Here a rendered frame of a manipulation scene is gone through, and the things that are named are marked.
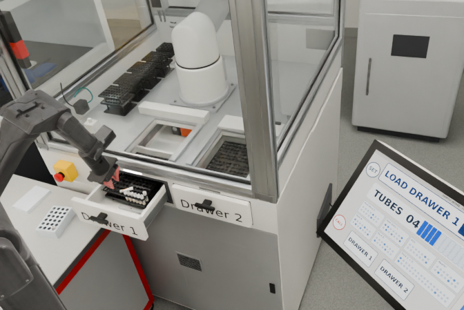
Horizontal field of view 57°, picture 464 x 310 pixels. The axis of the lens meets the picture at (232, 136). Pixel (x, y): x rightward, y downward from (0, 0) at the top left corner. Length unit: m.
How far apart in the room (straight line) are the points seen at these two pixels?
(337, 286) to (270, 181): 1.12
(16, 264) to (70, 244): 1.18
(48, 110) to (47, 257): 0.84
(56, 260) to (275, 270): 0.78
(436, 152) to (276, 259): 1.80
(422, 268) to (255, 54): 0.63
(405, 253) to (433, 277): 0.08
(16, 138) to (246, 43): 0.54
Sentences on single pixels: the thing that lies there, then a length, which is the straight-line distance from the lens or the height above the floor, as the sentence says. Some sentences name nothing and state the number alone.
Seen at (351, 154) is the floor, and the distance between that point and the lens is 3.00.
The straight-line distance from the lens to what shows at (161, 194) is 1.54.
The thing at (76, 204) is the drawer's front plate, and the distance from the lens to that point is 1.59.
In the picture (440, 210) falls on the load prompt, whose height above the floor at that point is 1.16.
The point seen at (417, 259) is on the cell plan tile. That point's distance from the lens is 1.10.
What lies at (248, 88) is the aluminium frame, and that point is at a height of 1.36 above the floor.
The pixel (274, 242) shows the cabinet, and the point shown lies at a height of 0.75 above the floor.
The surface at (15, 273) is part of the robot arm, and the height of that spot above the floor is 1.57.
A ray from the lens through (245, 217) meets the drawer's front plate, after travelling 1.42.
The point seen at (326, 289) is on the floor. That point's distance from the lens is 2.29.
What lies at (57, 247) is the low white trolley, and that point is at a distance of 1.70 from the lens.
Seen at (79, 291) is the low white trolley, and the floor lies 0.61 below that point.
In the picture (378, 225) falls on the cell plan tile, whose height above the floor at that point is 1.06.
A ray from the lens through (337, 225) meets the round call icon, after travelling 1.21.
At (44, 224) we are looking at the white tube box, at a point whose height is 0.80.
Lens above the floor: 1.92
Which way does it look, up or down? 37 degrees down
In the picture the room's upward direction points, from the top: 8 degrees counter-clockwise
